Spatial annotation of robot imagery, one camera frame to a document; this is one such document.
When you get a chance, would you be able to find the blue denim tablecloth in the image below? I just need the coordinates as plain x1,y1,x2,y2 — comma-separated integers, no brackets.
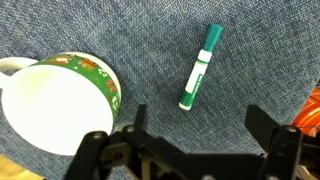
0,0,320,180

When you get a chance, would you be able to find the white cup green christmas band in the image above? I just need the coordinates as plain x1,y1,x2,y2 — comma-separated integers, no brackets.
0,51,123,157

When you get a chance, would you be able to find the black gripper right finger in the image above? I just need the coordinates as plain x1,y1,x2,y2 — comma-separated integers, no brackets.
245,104,304,180

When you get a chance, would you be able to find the green whiteboard marker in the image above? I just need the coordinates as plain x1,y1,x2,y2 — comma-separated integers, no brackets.
178,22,224,112

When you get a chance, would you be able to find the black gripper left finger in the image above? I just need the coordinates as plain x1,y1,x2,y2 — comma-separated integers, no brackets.
63,104,188,180

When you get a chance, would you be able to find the orange clamp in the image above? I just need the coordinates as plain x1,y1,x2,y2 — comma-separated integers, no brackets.
291,87,320,138

